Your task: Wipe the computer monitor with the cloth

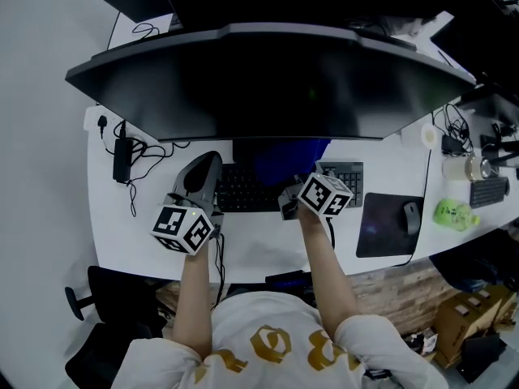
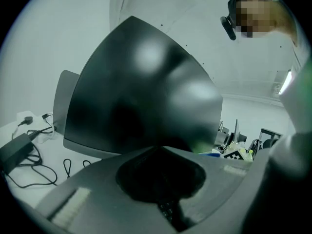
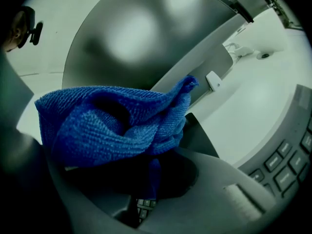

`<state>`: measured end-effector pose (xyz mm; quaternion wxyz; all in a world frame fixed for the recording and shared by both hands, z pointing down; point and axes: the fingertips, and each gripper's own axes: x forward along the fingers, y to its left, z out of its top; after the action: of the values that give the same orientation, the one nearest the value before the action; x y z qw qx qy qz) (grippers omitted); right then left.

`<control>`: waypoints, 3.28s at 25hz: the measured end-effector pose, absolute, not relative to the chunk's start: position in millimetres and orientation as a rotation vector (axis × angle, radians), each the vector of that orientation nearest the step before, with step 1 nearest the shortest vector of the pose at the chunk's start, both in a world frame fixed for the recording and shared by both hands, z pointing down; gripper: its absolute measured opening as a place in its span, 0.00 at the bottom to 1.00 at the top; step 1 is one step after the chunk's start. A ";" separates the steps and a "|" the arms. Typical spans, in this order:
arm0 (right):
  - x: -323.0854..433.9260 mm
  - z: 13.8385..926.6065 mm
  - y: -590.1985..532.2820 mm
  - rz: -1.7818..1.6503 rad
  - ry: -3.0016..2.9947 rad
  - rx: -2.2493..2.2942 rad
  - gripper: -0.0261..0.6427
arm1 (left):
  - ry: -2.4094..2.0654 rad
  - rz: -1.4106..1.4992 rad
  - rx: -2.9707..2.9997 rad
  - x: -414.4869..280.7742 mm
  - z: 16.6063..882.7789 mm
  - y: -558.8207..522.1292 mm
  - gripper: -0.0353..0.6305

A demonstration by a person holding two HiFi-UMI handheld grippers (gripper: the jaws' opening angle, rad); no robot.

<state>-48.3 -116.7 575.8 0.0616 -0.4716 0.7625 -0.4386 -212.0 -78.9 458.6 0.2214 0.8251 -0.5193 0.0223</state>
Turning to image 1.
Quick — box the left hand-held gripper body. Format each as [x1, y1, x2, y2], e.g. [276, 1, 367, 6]
[149, 194, 225, 256]

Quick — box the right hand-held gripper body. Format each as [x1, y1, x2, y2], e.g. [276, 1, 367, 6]
[277, 172, 354, 221]

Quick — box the blue cloth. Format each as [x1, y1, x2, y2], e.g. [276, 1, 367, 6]
[254, 138, 332, 188]

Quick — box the black curved monitor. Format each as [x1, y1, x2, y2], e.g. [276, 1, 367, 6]
[64, 22, 478, 165]

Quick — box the person's left forearm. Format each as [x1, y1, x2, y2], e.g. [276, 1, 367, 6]
[173, 243, 214, 360]

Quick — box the person's right forearm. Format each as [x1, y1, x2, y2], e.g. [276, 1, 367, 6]
[299, 208, 360, 342]

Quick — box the large black keyboard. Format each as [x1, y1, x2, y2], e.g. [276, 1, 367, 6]
[214, 160, 365, 213]

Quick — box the long black power adapter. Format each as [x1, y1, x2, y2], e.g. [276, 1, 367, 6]
[112, 137, 134, 184]

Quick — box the black mouse pad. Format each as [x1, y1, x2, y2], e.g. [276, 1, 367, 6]
[355, 192, 426, 259]

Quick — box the grey computer mouse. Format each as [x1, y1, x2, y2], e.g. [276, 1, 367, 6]
[401, 201, 422, 236]

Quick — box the black office chair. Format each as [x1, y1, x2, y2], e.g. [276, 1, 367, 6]
[64, 265, 175, 389]

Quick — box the black device with blue screen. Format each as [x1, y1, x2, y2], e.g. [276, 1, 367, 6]
[265, 269, 313, 295]

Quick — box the white power strip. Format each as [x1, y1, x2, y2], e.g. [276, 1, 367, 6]
[84, 105, 122, 133]

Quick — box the white tape roll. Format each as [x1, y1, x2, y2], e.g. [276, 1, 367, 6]
[420, 122, 439, 150]

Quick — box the green plastic bottle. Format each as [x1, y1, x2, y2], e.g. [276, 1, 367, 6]
[432, 198, 482, 233]

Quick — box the small black adapter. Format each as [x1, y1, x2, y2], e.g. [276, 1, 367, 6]
[440, 135, 463, 156]

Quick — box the white jar with metal lid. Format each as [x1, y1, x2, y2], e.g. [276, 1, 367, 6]
[441, 155, 494, 182]

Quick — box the person's white printed shirt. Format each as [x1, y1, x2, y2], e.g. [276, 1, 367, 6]
[113, 289, 447, 389]

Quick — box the small black keyboard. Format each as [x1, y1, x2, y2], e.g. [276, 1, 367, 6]
[469, 175, 511, 209]

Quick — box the black backpack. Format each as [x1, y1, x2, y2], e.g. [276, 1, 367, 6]
[429, 227, 519, 295]

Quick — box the brown cardboard box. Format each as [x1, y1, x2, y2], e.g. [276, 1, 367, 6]
[433, 284, 518, 370]

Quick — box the tangled black adapter cable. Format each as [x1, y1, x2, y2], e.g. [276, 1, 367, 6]
[103, 119, 191, 218]

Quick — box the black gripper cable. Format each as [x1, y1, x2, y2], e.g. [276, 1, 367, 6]
[209, 224, 226, 312]

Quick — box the long black power cable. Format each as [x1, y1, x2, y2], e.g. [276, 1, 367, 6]
[391, 147, 434, 267]

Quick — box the bundle of thin black cables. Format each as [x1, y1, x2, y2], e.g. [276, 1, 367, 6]
[431, 103, 474, 153]

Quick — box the black cable loop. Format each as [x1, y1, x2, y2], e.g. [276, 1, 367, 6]
[132, 23, 160, 40]

